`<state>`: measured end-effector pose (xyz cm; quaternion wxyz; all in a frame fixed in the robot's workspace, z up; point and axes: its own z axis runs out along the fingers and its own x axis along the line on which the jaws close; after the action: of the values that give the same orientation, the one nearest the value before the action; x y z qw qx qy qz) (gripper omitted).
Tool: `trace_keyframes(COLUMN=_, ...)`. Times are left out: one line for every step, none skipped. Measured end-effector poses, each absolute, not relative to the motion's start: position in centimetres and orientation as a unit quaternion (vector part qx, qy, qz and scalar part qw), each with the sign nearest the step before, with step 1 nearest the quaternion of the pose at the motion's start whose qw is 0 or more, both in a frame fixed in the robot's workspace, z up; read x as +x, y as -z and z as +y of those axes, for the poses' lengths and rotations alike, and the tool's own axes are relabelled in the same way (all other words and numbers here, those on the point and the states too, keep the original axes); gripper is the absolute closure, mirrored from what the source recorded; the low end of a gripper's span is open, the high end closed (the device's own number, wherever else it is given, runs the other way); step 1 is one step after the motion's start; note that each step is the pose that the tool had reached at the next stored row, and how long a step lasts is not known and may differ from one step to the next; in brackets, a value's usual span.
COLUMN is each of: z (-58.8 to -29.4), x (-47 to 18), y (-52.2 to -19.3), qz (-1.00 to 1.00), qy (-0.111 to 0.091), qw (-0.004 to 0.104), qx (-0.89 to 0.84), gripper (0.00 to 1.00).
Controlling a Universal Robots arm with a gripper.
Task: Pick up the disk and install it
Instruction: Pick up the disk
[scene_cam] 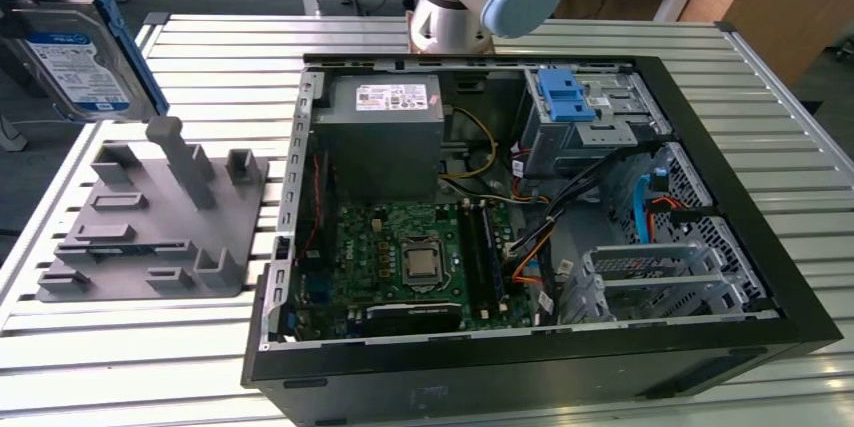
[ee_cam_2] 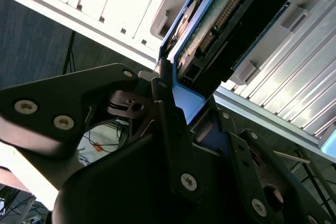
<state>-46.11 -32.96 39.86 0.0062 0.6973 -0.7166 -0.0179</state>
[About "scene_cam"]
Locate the hard disk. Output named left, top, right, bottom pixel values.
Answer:
left=0, top=0, right=170, bottom=124

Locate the orange black power wire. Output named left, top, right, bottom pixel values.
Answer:
left=650, top=198, right=716, bottom=227

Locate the metal disk bay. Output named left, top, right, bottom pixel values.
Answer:
left=556, top=241, right=779, bottom=326

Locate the black mesh bin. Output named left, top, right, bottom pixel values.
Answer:
left=0, top=21, right=65, bottom=98

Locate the grey chair foot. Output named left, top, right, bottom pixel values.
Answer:
left=0, top=114, right=29, bottom=153

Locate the grey parts rack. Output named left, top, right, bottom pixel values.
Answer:
left=33, top=115, right=272, bottom=304

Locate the grey power supply unit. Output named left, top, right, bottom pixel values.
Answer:
left=312, top=74, right=447, bottom=206

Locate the green motherboard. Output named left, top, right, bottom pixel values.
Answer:
left=292, top=199, right=535, bottom=341

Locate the CPU socket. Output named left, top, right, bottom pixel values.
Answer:
left=395, top=233, right=452, bottom=297

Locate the silver CPU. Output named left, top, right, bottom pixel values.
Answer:
left=401, top=245, right=441, bottom=282

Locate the blue drive latch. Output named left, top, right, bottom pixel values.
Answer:
left=535, top=68, right=597, bottom=123

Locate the black RAM slot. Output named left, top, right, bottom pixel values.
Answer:
left=457, top=199, right=485, bottom=318

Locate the black graphics card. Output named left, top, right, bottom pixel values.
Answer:
left=359, top=300, right=463, bottom=337

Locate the RAM stick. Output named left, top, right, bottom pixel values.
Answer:
left=477, top=204, right=507, bottom=316

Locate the metal optical drive cage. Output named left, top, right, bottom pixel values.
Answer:
left=519, top=66, right=675, bottom=181

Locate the black PC case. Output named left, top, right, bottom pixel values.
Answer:
left=239, top=52, right=843, bottom=427

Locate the yellow wire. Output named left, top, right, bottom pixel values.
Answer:
left=443, top=106, right=499, bottom=181

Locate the black cable bundle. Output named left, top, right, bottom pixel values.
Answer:
left=512, top=139, right=679, bottom=268

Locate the orange wire bundle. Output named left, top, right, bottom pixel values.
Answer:
left=509, top=251, right=555, bottom=293

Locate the blue data wire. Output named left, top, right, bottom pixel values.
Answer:
left=636, top=171, right=668, bottom=248

